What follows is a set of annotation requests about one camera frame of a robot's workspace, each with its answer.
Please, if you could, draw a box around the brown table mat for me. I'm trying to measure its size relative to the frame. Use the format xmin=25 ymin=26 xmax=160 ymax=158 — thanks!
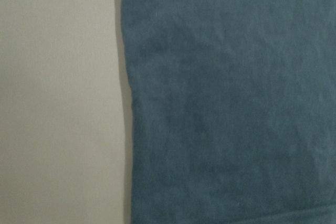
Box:
xmin=1 ymin=0 xmax=132 ymax=223

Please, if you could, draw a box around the black graphic t-shirt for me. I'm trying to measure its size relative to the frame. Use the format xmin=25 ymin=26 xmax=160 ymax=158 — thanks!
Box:
xmin=121 ymin=0 xmax=335 ymax=223

